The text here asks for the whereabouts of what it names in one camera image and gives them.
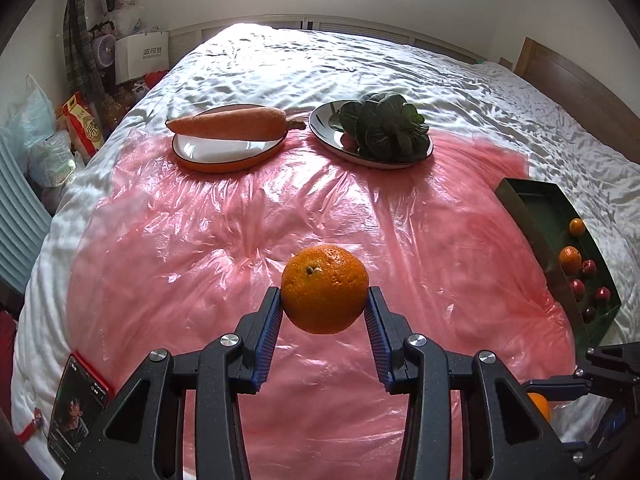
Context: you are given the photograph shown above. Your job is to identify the green cardboard tray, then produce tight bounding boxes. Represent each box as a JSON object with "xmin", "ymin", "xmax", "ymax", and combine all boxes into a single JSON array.
[{"xmin": 494, "ymin": 177, "xmax": 622, "ymax": 343}]

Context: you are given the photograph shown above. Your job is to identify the wooden headboard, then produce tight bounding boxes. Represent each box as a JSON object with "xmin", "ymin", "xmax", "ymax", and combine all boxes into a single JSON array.
[{"xmin": 515, "ymin": 36, "xmax": 640, "ymax": 166}]

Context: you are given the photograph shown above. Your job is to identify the red and yellow packet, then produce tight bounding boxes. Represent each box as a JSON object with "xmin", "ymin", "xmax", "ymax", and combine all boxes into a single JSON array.
[{"xmin": 56, "ymin": 91, "xmax": 106, "ymax": 161}]

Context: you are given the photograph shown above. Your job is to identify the green leafy vegetable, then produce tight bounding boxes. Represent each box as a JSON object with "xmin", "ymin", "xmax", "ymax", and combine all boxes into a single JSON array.
[{"xmin": 338, "ymin": 91, "xmax": 431, "ymax": 160}]

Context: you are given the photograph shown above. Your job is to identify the white plate with dark rim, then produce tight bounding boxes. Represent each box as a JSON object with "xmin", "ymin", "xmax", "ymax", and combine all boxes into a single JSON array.
[{"xmin": 308, "ymin": 101, "xmax": 434, "ymax": 168}]

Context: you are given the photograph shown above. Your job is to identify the smartphone in red case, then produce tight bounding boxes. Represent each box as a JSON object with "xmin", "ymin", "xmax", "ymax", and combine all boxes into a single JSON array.
[{"xmin": 47, "ymin": 354, "xmax": 110, "ymax": 466}]

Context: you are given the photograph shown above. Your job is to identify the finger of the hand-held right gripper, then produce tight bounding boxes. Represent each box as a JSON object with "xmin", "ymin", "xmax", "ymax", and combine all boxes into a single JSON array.
[
  {"xmin": 521, "ymin": 367, "xmax": 601, "ymax": 403},
  {"xmin": 584, "ymin": 342, "xmax": 640, "ymax": 386}
]

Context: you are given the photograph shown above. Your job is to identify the carrot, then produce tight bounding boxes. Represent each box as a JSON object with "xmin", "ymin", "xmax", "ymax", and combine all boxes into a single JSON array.
[{"xmin": 166, "ymin": 106, "xmax": 307, "ymax": 140}]

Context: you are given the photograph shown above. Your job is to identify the clear plastic bag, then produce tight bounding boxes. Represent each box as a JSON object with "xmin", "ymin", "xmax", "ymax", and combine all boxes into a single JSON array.
[
  {"xmin": 27, "ymin": 130, "xmax": 86, "ymax": 201},
  {"xmin": 0, "ymin": 74, "xmax": 57, "ymax": 161}
]

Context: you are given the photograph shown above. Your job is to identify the purple fan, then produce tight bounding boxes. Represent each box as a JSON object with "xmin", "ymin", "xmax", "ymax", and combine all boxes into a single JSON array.
[{"xmin": 91, "ymin": 35, "xmax": 118, "ymax": 73}]

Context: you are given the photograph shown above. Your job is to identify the orange rimmed plate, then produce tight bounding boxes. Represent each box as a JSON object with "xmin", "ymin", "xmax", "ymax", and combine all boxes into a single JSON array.
[{"xmin": 171, "ymin": 104, "xmax": 290, "ymax": 174}]

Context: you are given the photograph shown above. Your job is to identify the pink plastic sheet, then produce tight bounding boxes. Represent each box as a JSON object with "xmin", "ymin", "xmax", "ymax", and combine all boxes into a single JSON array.
[{"xmin": 65, "ymin": 127, "xmax": 576, "ymax": 480}]

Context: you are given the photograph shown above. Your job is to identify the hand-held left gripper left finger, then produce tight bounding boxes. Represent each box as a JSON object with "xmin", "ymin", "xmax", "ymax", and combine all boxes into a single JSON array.
[{"xmin": 62, "ymin": 287, "xmax": 282, "ymax": 480}]

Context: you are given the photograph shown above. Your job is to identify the white cardboard box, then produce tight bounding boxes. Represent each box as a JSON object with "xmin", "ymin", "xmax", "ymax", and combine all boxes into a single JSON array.
[{"xmin": 116, "ymin": 30, "xmax": 171, "ymax": 85}]

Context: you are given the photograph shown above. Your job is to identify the white plastic bag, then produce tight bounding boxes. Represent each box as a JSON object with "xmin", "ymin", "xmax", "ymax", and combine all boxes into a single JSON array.
[{"xmin": 107, "ymin": 0, "xmax": 146, "ymax": 36}]

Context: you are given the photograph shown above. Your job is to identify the light blue suitcase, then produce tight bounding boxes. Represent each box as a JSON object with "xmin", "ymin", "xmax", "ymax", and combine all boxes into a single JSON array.
[{"xmin": 0, "ymin": 127, "xmax": 53, "ymax": 293}]

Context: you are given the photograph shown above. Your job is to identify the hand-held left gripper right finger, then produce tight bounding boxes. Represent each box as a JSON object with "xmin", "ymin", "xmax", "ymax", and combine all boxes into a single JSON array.
[{"xmin": 364, "ymin": 286, "xmax": 583, "ymax": 480}]

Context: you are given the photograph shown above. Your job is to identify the plaid scarf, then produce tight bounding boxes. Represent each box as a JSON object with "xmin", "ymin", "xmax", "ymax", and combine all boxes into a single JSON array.
[{"xmin": 62, "ymin": 0, "xmax": 98, "ymax": 96}]

